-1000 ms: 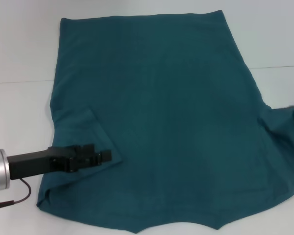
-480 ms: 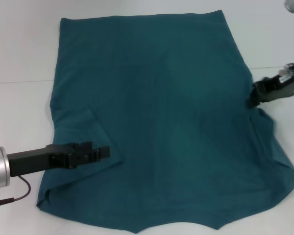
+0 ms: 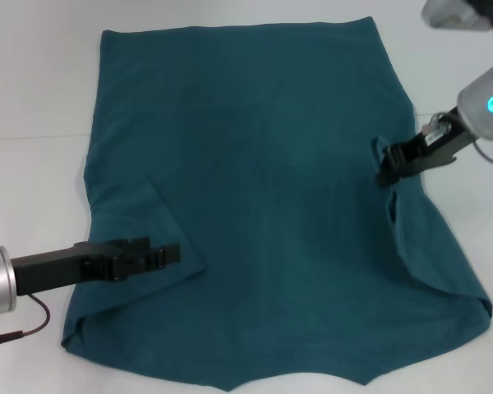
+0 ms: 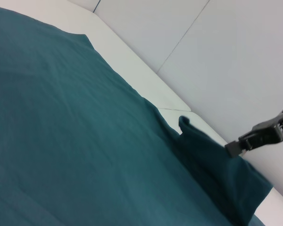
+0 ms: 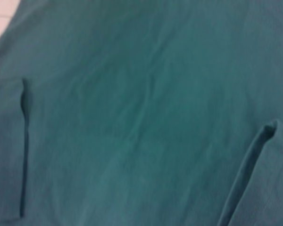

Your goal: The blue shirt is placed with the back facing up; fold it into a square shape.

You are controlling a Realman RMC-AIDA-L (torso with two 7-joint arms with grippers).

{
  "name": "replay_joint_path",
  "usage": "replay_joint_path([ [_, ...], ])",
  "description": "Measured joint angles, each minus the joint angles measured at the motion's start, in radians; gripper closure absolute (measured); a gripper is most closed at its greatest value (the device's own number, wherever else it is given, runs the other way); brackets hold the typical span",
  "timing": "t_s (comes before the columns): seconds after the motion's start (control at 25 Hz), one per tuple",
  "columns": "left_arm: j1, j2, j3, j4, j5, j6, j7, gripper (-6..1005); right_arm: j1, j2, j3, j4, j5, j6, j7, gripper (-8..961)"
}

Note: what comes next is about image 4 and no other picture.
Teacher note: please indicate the teal blue t-shirt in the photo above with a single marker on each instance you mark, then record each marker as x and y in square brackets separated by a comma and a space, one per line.
[85, 129]

